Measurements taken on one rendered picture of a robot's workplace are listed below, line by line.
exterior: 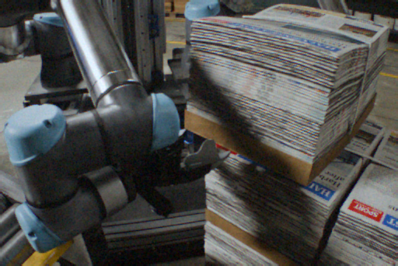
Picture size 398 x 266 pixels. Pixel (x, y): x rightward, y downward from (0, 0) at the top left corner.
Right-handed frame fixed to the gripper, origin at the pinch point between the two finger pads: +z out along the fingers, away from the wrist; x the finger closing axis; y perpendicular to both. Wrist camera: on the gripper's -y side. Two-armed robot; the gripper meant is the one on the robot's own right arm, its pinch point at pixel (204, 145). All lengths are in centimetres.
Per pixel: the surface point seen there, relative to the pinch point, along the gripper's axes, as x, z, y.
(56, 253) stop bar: -0.8, -32.7, -3.6
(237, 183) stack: -6.1, 3.4, -8.0
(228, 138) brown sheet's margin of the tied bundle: -4.2, 2.1, 2.3
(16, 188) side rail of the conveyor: 21.1, -31.6, -5.1
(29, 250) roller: 5.8, -35.6, -6.6
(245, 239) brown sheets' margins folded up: -9.6, 3.5, -22.6
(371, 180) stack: -29.1, 15.0, -2.2
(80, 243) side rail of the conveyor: 2.8, -27.6, -8.2
